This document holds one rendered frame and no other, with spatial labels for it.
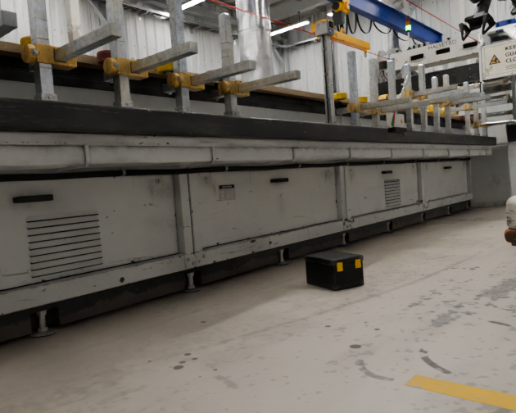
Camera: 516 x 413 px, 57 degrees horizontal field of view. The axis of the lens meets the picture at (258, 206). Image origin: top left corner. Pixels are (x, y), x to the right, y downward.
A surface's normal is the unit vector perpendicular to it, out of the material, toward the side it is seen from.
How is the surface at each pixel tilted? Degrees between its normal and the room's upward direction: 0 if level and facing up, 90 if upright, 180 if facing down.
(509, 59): 90
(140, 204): 90
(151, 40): 90
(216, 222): 90
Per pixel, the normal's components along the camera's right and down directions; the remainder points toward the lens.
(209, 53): 0.76, -0.02
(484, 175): -0.65, 0.09
